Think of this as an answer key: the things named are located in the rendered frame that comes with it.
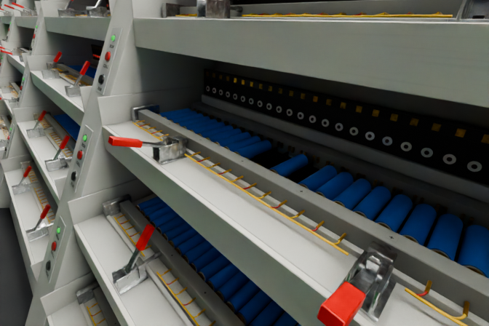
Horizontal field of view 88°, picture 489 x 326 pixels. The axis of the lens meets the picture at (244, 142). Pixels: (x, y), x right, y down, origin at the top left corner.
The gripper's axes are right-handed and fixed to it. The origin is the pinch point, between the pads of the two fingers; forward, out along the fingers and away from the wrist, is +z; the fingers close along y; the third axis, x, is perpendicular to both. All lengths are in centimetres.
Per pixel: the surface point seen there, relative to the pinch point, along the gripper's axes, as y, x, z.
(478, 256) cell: 81, -3, -33
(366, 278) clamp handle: 74, -9, -37
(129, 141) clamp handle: 51, -15, -25
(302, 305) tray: 73, -14, -34
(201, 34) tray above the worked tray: 49, 1, -24
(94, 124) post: 36.5, -19.9, -9.1
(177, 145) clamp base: 54, -12, -20
